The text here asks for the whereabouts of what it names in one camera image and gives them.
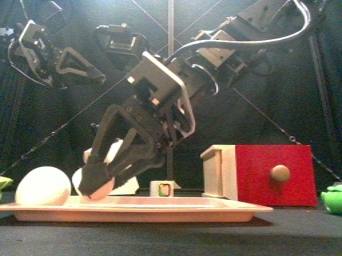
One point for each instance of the white toy egg half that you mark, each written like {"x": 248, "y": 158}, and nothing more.
{"x": 107, "y": 190}
{"x": 41, "y": 186}

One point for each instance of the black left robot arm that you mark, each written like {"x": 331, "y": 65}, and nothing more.
{"x": 44, "y": 10}

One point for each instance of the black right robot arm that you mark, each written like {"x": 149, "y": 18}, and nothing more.
{"x": 262, "y": 20}

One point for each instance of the white toy knife block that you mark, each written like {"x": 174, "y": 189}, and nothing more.
{"x": 128, "y": 186}

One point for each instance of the small white toy sushi piece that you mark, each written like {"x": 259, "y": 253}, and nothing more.
{"x": 160, "y": 189}

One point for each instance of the cream plastic tray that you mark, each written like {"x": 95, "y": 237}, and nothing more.
{"x": 141, "y": 210}

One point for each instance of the green toy vegetable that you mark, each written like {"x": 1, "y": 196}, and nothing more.
{"x": 4, "y": 185}

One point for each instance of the red wooden drawer box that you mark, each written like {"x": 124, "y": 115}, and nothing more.
{"x": 267, "y": 186}

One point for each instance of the green toy pepper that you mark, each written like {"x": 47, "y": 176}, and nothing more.
{"x": 333, "y": 200}

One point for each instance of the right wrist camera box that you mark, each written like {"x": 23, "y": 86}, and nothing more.
{"x": 120, "y": 43}

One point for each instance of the grey vertical frame pole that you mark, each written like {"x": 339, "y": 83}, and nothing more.
{"x": 170, "y": 20}

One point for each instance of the dark slanted frame post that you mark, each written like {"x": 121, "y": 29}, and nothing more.
{"x": 323, "y": 100}

